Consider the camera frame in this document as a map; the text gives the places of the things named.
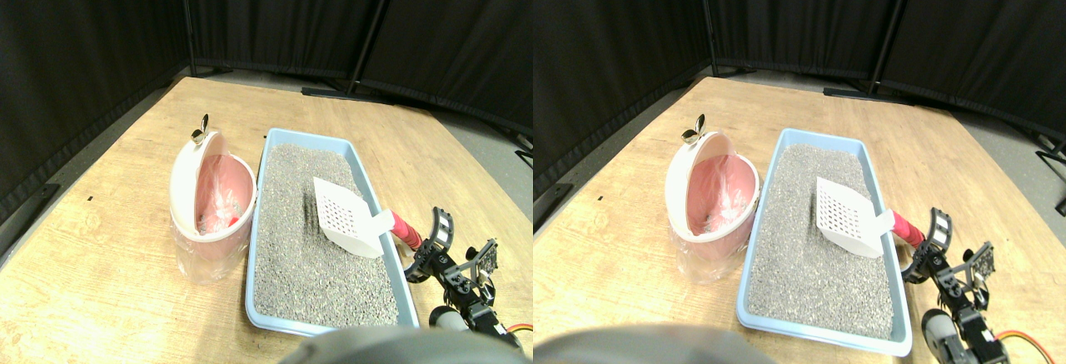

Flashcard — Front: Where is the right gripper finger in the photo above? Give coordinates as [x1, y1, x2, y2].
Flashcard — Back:
[900, 246, 935, 285]
[405, 246, 437, 284]
[923, 207, 955, 263]
[426, 207, 456, 263]

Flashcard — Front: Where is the blue litter tray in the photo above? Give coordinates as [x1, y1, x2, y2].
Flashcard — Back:
[735, 128, 914, 357]
[245, 128, 421, 337]

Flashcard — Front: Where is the black curtain stand foot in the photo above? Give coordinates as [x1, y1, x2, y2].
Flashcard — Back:
[1031, 129, 1066, 217]
[498, 126, 534, 167]

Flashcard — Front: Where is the black curtain stand pole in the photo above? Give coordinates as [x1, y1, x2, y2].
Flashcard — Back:
[822, 0, 922, 103]
[695, 0, 755, 78]
[177, 0, 235, 78]
[301, 0, 402, 103]

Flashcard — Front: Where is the black bracket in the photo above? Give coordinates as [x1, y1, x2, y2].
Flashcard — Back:
[461, 238, 500, 288]

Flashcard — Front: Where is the white scoop with red handle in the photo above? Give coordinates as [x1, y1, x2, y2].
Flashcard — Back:
[313, 177, 424, 260]
[814, 177, 928, 260]

